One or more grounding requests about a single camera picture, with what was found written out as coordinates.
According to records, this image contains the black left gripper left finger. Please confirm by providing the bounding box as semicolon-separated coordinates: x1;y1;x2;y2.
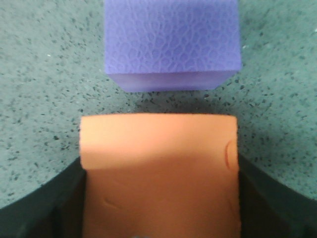
0;159;86;238

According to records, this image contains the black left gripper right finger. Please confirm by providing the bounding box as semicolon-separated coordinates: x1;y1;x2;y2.
239;155;317;238

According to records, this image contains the orange foam cube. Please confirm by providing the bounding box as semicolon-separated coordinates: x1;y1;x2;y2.
80;113;241;238

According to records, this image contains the purple foam cube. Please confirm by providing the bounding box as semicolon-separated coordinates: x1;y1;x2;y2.
104;0;242;92

